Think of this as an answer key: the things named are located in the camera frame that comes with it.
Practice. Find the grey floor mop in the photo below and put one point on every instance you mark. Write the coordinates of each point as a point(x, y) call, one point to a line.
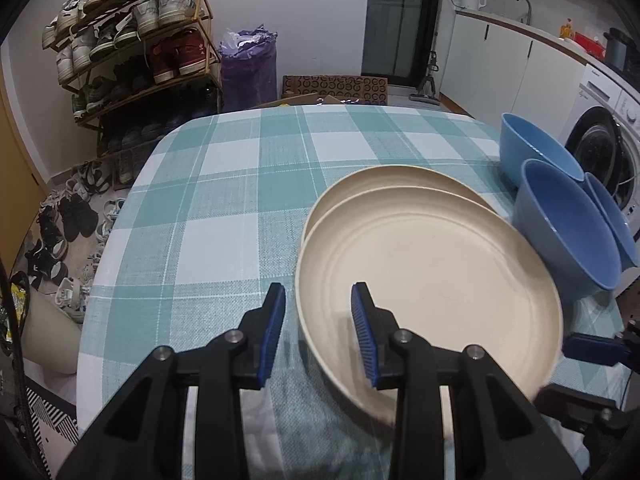
point(427, 85)

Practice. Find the wooden shoe rack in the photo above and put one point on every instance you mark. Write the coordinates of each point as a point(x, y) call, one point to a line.
point(150, 101)

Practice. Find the white washing machine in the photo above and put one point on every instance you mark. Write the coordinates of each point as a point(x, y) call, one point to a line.
point(600, 105)

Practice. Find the white kitchen base cabinet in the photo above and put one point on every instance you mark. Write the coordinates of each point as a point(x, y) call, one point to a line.
point(490, 60)

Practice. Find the white trash bin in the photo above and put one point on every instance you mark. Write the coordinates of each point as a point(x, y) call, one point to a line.
point(50, 335)

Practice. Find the rows of assorted sneakers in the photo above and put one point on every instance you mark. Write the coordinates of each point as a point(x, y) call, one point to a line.
point(170, 5)

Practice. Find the teal checked tablecloth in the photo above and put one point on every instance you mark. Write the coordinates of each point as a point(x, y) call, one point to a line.
point(210, 210)

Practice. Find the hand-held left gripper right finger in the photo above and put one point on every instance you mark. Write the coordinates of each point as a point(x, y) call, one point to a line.
point(364, 335)

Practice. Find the brown patterned doormat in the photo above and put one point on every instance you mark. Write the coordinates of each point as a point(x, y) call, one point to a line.
point(340, 87)

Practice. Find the scattered dark shoes and sandals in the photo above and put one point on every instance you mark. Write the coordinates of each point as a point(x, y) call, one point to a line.
point(75, 215)

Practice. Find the beige round plate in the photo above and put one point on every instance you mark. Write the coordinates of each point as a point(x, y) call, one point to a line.
point(380, 177)
point(440, 270)

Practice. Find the blue bowl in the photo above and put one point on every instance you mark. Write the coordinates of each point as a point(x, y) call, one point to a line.
point(565, 230)
point(535, 145)
point(612, 220)

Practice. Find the yellow snack wrapper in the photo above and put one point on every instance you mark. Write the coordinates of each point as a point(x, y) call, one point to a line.
point(20, 300)

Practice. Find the red box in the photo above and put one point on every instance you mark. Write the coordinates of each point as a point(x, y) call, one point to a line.
point(589, 44)

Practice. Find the yellow bottle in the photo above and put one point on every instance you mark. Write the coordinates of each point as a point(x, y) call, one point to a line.
point(566, 30)

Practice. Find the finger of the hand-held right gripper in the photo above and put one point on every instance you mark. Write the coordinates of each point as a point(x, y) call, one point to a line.
point(590, 349)
point(575, 405)

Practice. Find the black pressure cooker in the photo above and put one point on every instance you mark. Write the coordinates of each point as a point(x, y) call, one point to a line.
point(616, 52)

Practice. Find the dark glass door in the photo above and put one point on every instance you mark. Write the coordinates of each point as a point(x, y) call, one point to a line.
point(400, 15)

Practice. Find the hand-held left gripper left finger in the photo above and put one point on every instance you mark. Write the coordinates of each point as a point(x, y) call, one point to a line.
point(270, 340)

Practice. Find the metal kitchen faucet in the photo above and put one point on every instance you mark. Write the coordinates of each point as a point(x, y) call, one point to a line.
point(526, 10)

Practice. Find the yellow wooden door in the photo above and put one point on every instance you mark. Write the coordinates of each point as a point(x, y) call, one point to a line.
point(15, 170)

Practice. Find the purple plastic bag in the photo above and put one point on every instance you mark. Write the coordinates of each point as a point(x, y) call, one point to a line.
point(247, 75)

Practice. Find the black and white rug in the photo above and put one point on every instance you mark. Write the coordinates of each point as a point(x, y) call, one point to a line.
point(55, 420)

